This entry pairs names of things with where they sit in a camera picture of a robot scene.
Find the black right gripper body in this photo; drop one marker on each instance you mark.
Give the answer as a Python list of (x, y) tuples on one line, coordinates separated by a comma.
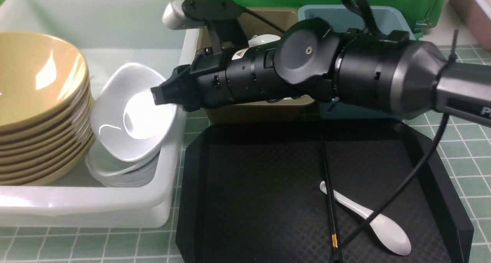
[(217, 80)]

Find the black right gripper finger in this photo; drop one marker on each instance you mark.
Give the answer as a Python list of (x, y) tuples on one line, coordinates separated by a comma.
[(166, 95)]

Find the white square side dish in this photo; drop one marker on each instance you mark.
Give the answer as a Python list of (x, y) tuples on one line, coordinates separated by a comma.
[(125, 118)]

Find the black chopstick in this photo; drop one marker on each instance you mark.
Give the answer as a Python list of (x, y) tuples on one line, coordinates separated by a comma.
[(336, 255)]

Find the white ceramic soup spoon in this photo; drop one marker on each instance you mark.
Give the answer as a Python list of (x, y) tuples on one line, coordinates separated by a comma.
[(389, 233)]

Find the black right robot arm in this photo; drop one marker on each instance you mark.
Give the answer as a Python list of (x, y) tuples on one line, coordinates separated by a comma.
[(390, 74)]

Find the pile of white spoons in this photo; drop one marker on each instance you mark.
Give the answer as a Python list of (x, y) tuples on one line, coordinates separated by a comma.
[(263, 39)]

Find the olive brown spoon bin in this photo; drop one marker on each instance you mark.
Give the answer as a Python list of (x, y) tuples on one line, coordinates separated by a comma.
[(286, 109)]

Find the large white plastic bin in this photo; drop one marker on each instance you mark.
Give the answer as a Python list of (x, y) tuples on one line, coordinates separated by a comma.
[(77, 200)]

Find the stack of white dishes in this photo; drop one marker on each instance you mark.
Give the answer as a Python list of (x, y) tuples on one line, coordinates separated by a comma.
[(112, 172)]

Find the stack of yellow bowls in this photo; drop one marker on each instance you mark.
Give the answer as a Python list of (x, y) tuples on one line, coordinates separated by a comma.
[(45, 106)]

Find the blue chopstick bin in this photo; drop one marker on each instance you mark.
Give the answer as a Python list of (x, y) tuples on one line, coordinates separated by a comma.
[(341, 19)]

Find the pink plastic bin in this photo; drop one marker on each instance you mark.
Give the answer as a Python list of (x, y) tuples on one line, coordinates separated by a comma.
[(476, 15)]

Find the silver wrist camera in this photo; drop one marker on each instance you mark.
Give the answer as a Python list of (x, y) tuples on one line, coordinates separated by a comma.
[(220, 17)]

